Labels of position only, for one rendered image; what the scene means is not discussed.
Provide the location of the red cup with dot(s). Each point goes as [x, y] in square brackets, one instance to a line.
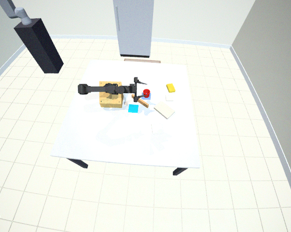
[146, 91]

